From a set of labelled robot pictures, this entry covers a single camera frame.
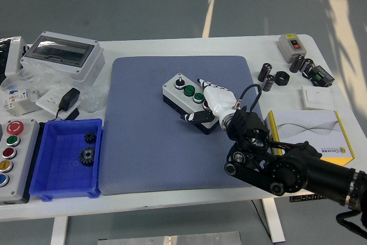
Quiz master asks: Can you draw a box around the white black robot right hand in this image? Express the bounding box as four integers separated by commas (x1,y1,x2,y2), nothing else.
179,77,239,127

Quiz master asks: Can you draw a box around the four-button grey control box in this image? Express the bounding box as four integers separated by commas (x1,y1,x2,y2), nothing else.
162,72,221,136

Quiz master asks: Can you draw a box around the five-button grey control box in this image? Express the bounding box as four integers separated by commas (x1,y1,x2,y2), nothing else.
0,118,40,204

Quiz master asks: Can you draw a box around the black cylindrical capacitor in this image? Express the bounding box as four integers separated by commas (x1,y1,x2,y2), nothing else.
288,54,305,73
299,58,314,78
261,74,276,92
257,62,272,83

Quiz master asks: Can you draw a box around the black hex nut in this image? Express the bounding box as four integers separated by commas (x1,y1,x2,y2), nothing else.
274,70,291,87

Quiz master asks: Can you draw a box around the grey-blue table mat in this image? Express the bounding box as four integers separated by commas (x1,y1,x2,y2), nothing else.
100,55,276,196

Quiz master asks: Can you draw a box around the yellow and white cardboard box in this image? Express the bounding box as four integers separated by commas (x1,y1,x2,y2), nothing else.
263,109,356,167

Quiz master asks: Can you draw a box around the black module with green terminal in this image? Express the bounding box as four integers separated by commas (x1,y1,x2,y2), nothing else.
309,65,335,87

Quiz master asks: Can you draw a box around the clear plastic bag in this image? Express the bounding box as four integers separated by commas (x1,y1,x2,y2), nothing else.
0,61,108,114

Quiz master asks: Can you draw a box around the black table control panel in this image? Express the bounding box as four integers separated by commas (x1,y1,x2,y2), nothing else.
288,194,326,203

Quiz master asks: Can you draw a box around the small black bevel gear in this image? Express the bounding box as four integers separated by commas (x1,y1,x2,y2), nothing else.
84,131,97,145

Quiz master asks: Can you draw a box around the white table leg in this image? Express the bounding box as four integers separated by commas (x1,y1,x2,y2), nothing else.
261,198,286,243
50,216,69,245

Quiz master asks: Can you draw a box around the large black bevel gear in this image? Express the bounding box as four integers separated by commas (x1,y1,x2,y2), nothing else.
78,146,96,167

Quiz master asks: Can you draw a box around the silver metal plate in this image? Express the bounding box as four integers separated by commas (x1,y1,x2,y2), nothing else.
96,231,242,245

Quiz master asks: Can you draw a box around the black power adapter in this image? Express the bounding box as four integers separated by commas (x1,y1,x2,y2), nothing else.
54,87,81,122

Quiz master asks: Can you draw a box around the blue plastic bin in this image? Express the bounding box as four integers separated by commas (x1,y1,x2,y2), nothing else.
29,118,103,201

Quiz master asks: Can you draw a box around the white circuit breaker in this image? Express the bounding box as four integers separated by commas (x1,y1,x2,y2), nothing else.
2,88,41,116

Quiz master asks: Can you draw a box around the white and black device box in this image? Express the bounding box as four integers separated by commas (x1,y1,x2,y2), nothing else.
0,36,29,79

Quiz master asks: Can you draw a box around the grey two-button switch box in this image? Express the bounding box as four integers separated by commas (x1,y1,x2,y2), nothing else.
276,33,307,64

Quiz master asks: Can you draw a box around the white wall switch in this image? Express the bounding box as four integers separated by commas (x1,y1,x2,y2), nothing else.
301,85,335,111

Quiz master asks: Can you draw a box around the black cable under table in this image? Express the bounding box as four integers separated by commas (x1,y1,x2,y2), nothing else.
251,199,272,242

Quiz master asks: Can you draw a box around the white enclosure with clear lid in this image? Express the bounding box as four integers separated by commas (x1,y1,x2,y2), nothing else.
19,30,106,87

